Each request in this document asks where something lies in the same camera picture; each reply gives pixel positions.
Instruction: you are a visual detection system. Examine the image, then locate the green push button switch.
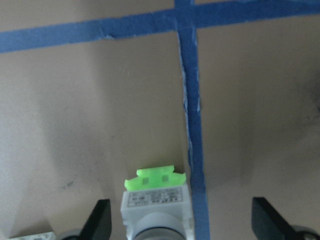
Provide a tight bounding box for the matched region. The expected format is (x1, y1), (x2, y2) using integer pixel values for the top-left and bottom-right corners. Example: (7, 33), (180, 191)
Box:
(119, 164), (195, 240)

